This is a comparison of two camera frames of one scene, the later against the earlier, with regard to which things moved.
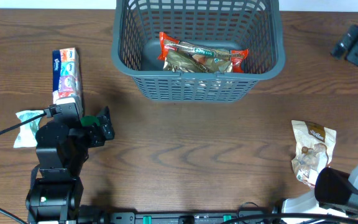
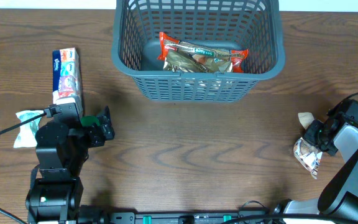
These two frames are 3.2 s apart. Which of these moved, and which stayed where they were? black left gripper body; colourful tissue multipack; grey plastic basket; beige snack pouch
Moved: beige snack pouch
Stayed: grey plastic basket; colourful tissue multipack; black left gripper body
